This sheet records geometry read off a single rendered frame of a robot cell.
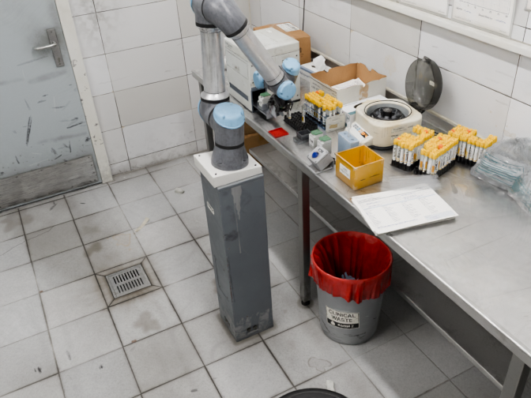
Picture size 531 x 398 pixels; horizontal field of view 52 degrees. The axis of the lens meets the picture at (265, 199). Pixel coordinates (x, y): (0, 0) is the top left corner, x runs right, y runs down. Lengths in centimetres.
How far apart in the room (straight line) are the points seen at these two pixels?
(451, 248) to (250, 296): 104
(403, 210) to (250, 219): 65
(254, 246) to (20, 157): 197
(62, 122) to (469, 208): 264
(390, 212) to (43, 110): 246
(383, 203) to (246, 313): 93
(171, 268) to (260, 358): 82
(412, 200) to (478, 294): 47
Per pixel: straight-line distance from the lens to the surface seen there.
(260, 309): 262
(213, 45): 211
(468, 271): 177
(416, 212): 196
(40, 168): 390
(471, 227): 195
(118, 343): 281
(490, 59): 230
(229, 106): 213
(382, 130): 230
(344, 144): 223
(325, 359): 261
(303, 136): 237
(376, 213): 193
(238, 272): 240
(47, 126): 378
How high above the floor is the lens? 201
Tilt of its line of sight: 34 degrees down
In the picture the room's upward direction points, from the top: 4 degrees counter-clockwise
